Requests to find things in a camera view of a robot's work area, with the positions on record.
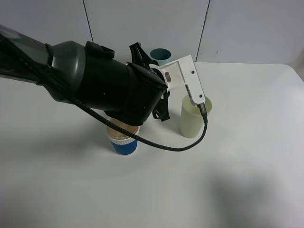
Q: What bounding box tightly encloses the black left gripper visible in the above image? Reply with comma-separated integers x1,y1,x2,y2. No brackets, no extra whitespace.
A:
105,42,170,126

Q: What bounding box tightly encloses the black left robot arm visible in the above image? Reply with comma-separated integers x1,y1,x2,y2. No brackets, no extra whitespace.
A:
0,26,170,126

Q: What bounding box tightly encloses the teal plastic cup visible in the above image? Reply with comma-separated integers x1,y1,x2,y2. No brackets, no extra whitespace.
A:
150,48,171,66

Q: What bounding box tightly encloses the light green plastic cup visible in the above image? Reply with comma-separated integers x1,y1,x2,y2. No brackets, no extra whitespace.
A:
180,95,204,138

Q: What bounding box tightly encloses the blue sleeve paper cup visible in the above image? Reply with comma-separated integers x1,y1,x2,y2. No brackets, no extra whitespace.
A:
106,117,140,155

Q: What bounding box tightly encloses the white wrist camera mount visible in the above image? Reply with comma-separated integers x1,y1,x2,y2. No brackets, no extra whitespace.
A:
149,55,205,105

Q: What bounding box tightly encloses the black camera cable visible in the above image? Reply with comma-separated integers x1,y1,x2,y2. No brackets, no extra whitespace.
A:
71,95,209,152

